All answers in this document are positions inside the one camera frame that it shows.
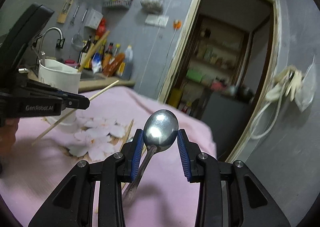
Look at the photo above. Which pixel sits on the pink sponge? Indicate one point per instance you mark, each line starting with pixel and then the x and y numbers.
pixel 70 62

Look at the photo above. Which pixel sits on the steel strainer ladle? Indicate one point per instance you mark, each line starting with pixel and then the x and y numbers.
pixel 85 14

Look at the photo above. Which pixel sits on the green box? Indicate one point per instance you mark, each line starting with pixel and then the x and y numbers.
pixel 195 75

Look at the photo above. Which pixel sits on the grey cabinet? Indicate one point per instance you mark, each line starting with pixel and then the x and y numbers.
pixel 225 112

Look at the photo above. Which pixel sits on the dark pump bottle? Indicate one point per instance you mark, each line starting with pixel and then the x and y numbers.
pixel 85 53

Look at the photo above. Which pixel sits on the teal jar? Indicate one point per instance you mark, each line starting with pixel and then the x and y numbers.
pixel 208 54

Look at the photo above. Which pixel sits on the black pot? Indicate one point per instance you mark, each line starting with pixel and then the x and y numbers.
pixel 245 93

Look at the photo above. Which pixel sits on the pink plastic bag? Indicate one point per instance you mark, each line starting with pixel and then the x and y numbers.
pixel 218 84

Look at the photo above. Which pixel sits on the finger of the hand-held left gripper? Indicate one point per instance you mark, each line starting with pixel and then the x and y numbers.
pixel 45 89
pixel 77 103

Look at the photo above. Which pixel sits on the white square basket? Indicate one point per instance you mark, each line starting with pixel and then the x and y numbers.
pixel 93 18

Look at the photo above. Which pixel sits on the white mesh bag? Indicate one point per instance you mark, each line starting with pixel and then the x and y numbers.
pixel 306 97

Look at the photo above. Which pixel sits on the pink floral cloth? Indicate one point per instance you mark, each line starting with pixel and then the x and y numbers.
pixel 162 192

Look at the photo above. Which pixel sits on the yellow cap sauce bottle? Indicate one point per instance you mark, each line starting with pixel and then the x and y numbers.
pixel 116 50

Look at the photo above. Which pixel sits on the steel peeler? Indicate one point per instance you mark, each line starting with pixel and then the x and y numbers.
pixel 75 11

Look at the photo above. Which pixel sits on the large steel spoon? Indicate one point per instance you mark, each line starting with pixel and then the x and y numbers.
pixel 161 129

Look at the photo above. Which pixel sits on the dark wooden shelf unit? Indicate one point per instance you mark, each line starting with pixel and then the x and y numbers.
pixel 246 49

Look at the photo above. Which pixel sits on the grey wall shelf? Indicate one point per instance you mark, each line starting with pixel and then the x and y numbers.
pixel 117 4

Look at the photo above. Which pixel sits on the red cap sauce bottle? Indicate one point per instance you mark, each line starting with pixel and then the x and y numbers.
pixel 109 51

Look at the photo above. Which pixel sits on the steel faucet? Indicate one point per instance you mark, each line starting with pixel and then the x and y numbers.
pixel 51 29

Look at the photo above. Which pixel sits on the blue white plastic bag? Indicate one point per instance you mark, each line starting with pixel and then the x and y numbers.
pixel 96 63

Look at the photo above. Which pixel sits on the steel pot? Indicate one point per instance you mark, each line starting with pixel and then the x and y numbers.
pixel 231 90

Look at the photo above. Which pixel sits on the yellow container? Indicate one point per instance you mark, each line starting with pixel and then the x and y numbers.
pixel 173 98

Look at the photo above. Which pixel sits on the white plastic utensil holder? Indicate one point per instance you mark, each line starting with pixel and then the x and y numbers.
pixel 57 76

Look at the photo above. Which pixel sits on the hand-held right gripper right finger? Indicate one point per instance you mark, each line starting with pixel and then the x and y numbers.
pixel 184 159

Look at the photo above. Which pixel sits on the wooden door frame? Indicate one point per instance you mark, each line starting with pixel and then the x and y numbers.
pixel 190 29

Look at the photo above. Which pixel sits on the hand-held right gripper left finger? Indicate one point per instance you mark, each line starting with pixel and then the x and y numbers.
pixel 137 157

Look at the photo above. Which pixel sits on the white wall switch panel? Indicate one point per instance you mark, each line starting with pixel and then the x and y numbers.
pixel 156 20

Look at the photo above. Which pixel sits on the red plastic bag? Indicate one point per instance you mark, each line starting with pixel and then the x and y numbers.
pixel 101 29

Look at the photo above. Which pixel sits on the person's left hand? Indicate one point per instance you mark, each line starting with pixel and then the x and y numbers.
pixel 10 139

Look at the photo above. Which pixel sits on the cream rubber glove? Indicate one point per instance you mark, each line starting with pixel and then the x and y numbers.
pixel 273 93
pixel 296 84

